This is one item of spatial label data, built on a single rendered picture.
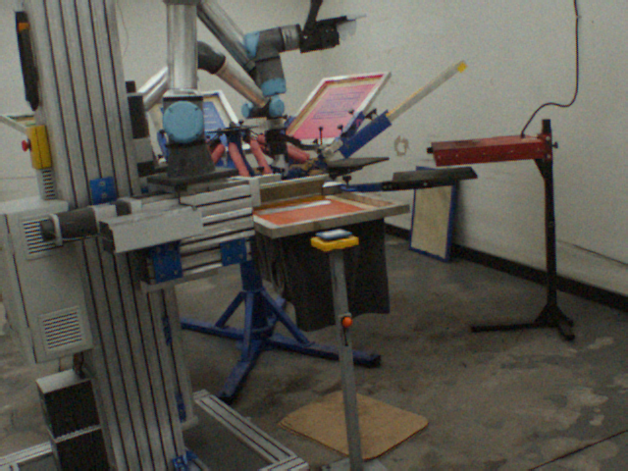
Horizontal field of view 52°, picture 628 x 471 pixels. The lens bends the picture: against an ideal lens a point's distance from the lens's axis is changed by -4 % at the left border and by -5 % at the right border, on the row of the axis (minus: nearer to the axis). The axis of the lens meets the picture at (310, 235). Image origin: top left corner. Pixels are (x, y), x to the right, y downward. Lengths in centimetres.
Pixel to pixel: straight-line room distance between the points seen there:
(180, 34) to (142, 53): 519
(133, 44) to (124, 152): 498
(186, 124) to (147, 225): 30
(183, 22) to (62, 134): 51
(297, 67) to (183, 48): 564
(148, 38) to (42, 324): 531
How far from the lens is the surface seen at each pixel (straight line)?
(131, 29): 713
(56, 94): 212
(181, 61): 192
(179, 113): 189
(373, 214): 260
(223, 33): 207
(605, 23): 416
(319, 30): 197
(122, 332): 224
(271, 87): 194
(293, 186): 309
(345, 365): 248
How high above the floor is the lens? 146
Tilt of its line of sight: 12 degrees down
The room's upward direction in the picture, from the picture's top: 6 degrees counter-clockwise
